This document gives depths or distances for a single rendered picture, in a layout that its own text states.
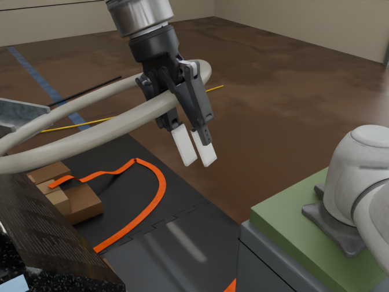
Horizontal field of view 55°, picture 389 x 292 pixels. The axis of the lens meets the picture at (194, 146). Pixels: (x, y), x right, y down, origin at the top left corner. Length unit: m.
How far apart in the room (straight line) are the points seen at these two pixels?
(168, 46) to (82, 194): 1.90
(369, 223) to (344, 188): 0.11
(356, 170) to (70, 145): 0.58
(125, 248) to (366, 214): 1.52
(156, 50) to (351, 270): 0.66
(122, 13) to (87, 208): 1.82
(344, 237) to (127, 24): 0.70
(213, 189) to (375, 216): 1.81
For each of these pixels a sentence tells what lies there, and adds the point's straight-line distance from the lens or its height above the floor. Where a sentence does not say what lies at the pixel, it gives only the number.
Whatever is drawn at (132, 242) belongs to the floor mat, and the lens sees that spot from 2.16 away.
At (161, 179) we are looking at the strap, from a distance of 2.59.
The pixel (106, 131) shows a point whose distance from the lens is 0.57.
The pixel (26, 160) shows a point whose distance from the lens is 0.62.
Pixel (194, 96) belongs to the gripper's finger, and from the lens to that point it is 0.58.
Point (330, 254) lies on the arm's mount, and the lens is 0.98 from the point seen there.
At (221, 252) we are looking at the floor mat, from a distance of 2.08.
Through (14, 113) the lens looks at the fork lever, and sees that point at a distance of 1.09.
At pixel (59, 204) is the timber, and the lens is 2.23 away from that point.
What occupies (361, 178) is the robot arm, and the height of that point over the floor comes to 1.06.
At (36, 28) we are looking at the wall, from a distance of 6.41.
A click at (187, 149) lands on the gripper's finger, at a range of 0.66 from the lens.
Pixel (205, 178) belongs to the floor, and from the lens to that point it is 2.62.
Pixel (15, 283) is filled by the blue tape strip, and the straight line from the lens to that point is 1.00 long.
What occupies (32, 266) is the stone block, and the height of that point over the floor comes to 0.81.
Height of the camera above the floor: 1.51
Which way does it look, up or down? 30 degrees down
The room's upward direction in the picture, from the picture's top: straight up
